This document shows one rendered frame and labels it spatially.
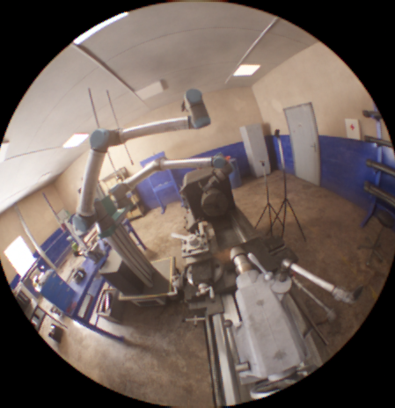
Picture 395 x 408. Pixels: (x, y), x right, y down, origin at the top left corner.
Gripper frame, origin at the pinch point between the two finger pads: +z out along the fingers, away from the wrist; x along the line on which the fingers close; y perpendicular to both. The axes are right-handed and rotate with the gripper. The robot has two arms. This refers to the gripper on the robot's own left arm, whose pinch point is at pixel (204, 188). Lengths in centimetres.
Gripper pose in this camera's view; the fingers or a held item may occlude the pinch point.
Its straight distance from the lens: 124.9
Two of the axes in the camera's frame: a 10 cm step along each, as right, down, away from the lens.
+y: 6.5, 6.7, 3.5
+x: -0.7, -4.0, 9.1
